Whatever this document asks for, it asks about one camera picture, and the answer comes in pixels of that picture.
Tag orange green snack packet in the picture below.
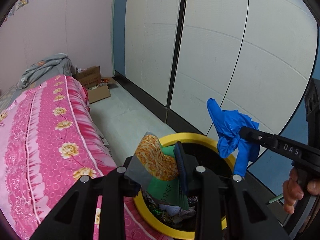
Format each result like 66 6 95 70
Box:
125 132 189 210

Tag yellow rimmed black trash bin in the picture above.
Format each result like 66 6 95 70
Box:
126 133 235 239

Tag flat open cardboard box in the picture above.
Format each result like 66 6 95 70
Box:
87 77 118 104

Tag anime posters on wall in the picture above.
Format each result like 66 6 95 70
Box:
4 0 29 22

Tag grey folded blanket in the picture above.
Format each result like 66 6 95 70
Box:
17 53 73 89

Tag white wardrobe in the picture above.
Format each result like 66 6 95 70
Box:
113 0 318 139

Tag blue rubber glove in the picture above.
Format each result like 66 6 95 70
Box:
207 98 260 177

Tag pink floral bedspread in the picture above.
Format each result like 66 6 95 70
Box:
0 74 173 240

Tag person's right hand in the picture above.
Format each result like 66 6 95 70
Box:
283 168 320 215

